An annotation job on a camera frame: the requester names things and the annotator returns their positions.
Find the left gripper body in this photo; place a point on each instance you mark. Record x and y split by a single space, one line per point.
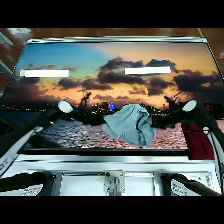
90 117

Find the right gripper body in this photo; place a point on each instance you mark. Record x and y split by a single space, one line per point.
166 120

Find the grey-green T-shirt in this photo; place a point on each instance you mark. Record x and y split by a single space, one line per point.
130 125

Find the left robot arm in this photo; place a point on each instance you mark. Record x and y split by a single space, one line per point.
20 138

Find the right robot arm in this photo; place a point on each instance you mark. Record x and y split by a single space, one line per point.
203 116

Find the red garment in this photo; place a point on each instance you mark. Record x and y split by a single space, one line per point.
198 141

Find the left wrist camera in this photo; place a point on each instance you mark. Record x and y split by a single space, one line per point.
85 99

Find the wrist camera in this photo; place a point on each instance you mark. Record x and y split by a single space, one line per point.
172 99
85 99

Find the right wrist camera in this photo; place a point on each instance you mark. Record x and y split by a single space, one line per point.
172 99

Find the silver frame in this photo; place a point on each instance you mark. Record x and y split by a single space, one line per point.
100 163

